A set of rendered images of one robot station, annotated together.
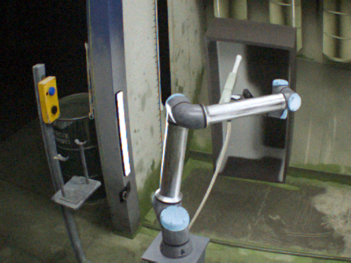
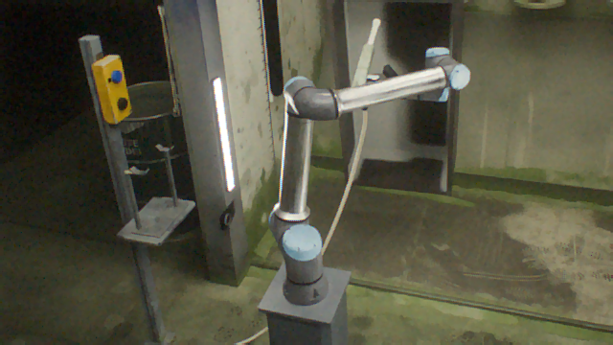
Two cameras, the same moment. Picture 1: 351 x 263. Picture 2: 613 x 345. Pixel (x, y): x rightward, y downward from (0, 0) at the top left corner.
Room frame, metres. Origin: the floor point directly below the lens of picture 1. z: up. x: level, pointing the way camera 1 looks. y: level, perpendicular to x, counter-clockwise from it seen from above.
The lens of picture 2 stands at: (-0.21, 0.08, 2.35)
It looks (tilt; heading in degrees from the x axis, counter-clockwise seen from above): 27 degrees down; 357
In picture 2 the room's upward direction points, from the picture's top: 4 degrees counter-clockwise
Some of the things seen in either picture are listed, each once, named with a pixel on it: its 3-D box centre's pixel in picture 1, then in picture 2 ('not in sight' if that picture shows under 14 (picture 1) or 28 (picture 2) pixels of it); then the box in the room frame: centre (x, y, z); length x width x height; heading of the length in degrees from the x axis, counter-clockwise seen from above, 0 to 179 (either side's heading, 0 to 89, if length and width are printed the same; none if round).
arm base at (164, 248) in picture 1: (175, 242); (305, 280); (1.71, 0.02, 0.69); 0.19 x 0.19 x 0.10
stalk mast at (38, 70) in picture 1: (57, 182); (128, 209); (2.16, 0.79, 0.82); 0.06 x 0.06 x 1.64; 66
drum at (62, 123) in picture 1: (83, 148); (161, 160); (3.28, 0.85, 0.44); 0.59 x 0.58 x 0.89; 47
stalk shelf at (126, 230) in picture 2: (75, 191); (157, 219); (2.11, 0.66, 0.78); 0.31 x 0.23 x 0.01; 156
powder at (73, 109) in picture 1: (77, 107); (148, 101); (3.28, 0.86, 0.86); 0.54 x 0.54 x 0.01
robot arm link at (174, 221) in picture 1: (174, 224); (302, 251); (1.72, 0.03, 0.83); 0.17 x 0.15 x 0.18; 13
